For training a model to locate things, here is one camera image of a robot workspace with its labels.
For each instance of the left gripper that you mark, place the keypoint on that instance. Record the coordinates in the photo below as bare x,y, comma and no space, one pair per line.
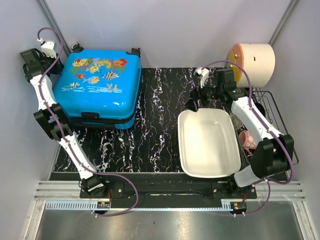
60,64

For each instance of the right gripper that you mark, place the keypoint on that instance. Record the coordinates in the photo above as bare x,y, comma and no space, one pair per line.
196,94

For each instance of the blue fish-print suitcase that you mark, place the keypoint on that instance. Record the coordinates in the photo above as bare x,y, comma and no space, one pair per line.
99,88

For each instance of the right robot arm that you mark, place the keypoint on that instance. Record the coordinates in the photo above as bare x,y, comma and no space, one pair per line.
225,83

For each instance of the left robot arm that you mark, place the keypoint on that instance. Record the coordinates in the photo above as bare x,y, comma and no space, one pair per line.
53,119

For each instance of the white plastic basin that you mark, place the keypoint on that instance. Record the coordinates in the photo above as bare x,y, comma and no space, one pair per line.
208,146

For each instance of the pink patterned mug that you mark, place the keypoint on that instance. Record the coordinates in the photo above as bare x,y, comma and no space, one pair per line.
247,141

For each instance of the black bowl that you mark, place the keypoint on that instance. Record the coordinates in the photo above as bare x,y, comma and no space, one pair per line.
259,107

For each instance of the cream cylindrical drawer box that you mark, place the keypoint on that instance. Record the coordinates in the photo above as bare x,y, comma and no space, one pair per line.
257,59

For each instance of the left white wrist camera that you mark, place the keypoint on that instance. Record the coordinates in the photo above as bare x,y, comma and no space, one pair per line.
48,48

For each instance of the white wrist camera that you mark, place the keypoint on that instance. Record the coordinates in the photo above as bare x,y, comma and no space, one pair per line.
203,74
48,48

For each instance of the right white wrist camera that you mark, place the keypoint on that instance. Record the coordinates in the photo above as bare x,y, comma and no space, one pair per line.
203,74

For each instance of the black wire dish rack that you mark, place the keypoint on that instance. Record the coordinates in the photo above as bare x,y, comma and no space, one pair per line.
274,150

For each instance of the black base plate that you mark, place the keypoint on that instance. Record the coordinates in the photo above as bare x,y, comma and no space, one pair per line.
211,189

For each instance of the aluminium rail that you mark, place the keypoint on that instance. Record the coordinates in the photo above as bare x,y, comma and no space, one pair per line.
70,190

